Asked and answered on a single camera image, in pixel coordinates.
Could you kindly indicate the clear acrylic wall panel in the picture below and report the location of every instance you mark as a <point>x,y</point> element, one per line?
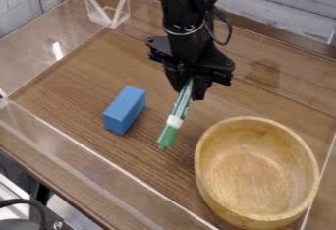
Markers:
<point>112,196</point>

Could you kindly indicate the brown wooden bowl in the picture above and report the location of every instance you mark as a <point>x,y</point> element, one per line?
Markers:
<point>256,172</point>

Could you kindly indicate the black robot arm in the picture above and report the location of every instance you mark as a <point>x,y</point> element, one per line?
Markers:
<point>194,26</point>

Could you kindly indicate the green expo marker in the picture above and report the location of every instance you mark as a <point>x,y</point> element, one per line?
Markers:
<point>176,117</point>

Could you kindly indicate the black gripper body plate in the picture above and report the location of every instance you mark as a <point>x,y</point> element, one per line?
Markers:
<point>205,61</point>

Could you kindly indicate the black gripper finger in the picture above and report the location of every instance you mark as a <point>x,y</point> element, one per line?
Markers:
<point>178,74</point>
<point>200,86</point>

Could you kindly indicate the blue foam block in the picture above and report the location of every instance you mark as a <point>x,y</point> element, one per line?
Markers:
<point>124,109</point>

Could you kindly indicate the clear acrylic triangular bracket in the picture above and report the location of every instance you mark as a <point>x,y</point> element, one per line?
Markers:
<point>106,16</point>

